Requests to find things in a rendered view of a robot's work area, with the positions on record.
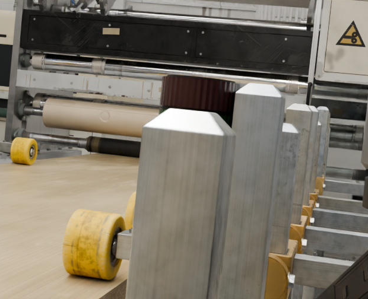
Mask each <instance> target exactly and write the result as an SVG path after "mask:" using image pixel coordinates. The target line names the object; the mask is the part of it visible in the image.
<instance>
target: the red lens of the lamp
mask: <svg viewBox="0 0 368 299"><path fill-rule="evenodd" d="M239 87H240V84H236V83H232V82H225V81H216V80H210V79H199V78H187V77H168V76H163V77H162V84H161V96H160V105H164V106H176V107H188V108H194V109H205V110H216V111H223V112H233V109H234V98H235V93H236V91H238V90H239Z"/></svg>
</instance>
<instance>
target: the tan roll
mask: <svg viewBox="0 0 368 299"><path fill-rule="evenodd" d="M24 114H28V115H35V116H43V123H44V125H45V126H46V127H47V128H57V129H67V130H73V131H83V132H94V133H104V134H110V135H120V136H131V137H137V138H141V136H142V127H143V126H144V125H145V124H146V123H147V122H149V121H150V120H152V119H153V118H155V117H156V116H158V114H159V109H151V108H144V107H133V106H121V105H115V104H104V103H93V102H86V101H75V100H64V99H57V98H49V99H47V100H46V102H45V105H44V107H43V108H41V107H30V106H25V107H24Z"/></svg>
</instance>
